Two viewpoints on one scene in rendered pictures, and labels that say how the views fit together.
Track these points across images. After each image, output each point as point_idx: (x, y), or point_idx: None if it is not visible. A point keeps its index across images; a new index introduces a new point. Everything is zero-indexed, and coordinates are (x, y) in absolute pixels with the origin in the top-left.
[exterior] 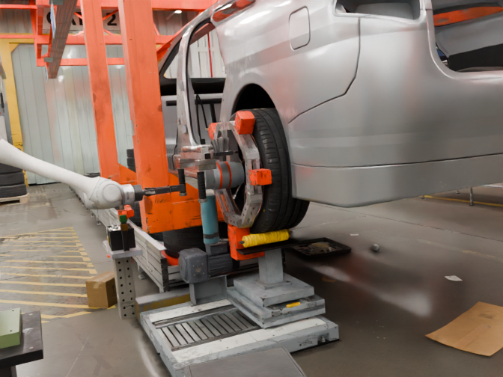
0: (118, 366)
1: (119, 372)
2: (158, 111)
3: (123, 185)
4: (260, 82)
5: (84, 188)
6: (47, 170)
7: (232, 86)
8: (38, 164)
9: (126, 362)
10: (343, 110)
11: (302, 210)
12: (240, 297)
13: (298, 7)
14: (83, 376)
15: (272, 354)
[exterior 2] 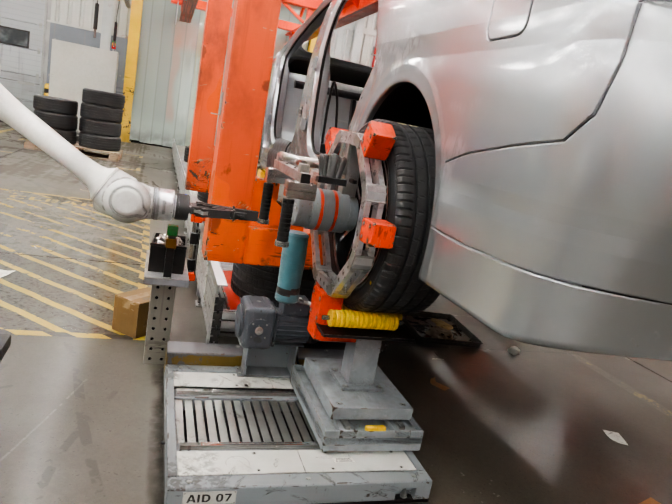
0: (101, 444)
1: (97, 455)
2: (262, 89)
3: (162, 191)
4: (420, 84)
5: (87, 182)
6: (39, 137)
7: (378, 80)
8: (29, 122)
9: (115, 440)
10: (551, 169)
11: (428, 297)
12: (307, 386)
13: None
14: (45, 447)
15: None
